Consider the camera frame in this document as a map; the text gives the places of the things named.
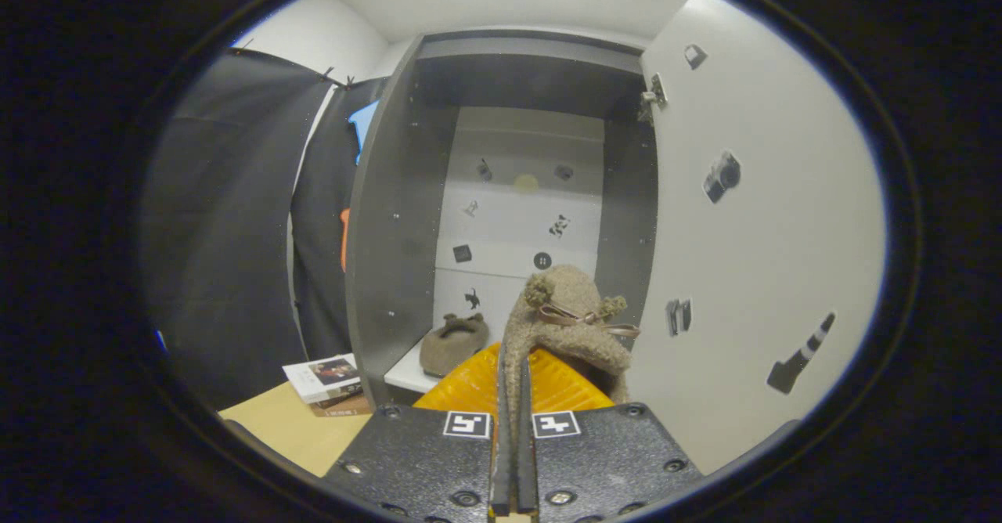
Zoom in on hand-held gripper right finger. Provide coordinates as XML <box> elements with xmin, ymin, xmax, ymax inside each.
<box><xmin>515</xmin><ymin>347</ymin><xmax>707</xmax><ymax>523</ymax></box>

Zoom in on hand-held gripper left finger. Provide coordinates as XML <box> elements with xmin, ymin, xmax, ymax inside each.
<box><xmin>323</xmin><ymin>341</ymin><xmax>518</xmax><ymax>523</ymax></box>

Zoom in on brown fuzzy shoe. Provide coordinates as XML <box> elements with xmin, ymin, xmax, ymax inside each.
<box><xmin>420</xmin><ymin>312</ymin><xmax>491</xmax><ymax>377</ymax></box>
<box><xmin>499</xmin><ymin>265</ymin><xmax>641</xmax><ymax>430</ymax></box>

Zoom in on grey shoe cabinet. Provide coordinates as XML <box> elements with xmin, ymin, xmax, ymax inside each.
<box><xmin>344</xmin><ymin>28</ymin><xmax>666</xmax><ymax>410</ymax></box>

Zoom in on grey shoe cabinet door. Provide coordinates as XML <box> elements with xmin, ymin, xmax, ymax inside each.
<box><xmin>626</xmin><ymin>0</ymin><xmax>889</xmax><ymax>477</ymax></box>

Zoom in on metal door hinge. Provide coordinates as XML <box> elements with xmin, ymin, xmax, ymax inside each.
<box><xmin>638</xmin><ymin>73</ymin><xmax>669</xmax><ymax>124</ymax></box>

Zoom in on brown book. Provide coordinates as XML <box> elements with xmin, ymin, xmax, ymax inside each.
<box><xmin>312</xmin><ymin>394</ymin><xmax>373</xmax><ymax>418</ymax></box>

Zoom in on white book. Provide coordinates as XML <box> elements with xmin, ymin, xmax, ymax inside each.
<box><xmin>283</xmin><ymin>354</ymin><xmax>363</xmax><ymax>405</ymax></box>

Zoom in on black backdrop cloth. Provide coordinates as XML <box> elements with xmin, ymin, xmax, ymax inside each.
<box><xmin>141</xmin><ymin>47</ymin><xmax>388</xmax><ymax>410</ymax></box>

